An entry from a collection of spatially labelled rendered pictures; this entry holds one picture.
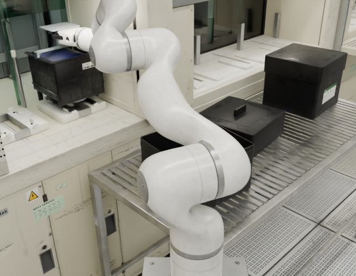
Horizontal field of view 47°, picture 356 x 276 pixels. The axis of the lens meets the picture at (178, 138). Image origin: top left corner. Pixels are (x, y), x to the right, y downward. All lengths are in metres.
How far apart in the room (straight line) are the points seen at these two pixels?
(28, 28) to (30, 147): 0.92
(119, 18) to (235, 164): 0.49
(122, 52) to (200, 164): 0.37
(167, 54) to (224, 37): 1.67
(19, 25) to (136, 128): 0.94
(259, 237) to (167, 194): 1.68
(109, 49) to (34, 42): 1.37
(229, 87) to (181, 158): 1.29
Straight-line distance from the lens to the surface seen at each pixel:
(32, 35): 2.34
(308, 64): 1.91
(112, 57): 1.01
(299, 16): 2.81
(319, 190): 2.86
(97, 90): 1.73
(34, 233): 1.58
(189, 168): 0.77
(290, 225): 2.52
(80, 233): 1.70
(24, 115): 1.74
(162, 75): 0.94
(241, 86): 2.11
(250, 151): 1.35
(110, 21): 1.05
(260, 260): 2.28
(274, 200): 1.40
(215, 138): 0.83
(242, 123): 1.65
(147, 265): 1.16
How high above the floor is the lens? 1.58
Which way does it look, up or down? 28 degrees down
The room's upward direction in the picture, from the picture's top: 1 degrees counter-clockwise
